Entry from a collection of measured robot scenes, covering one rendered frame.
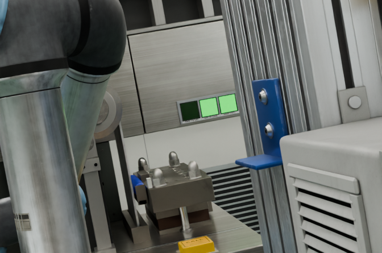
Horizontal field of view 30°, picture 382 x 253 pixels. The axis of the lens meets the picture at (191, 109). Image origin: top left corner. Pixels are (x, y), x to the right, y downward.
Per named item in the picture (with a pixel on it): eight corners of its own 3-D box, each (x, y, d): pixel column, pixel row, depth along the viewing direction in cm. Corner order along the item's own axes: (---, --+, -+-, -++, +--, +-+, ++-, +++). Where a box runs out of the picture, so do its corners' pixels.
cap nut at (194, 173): (189, 179, 182) (186, 162, 181) (186, 178, 185) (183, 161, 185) (203, 177, 182) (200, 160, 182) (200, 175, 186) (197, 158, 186)
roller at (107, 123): (74, 136, 177) (65, 91, 176) (71, 131, 202) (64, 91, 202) (119, 128, 179) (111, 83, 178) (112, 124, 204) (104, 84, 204)
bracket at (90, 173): (96, 257, 172) (73, 133, 170) (94, 252, 178) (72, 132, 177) (116, 253, 173) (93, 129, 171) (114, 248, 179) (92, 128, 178)
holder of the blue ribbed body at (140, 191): (138, 205, 182) (135, 186, 181) (129, 193, 204) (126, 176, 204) (150, 203, 182) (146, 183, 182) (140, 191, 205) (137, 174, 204)
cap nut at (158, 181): (153, 188, 179) (150, 170, 179) (151, 186, 182) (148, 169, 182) (167, 185, 180) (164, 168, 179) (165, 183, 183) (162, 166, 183)
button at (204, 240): (184, 258, 156) (182, 248, 156) (179, 252, 163) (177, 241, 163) (215, 252, 157) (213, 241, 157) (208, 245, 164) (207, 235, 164)
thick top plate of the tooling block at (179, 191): (153, 213, 178) (149, 189, 177) (136, 191, 217) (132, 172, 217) (215, 200, 181) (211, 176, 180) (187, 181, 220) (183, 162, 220)
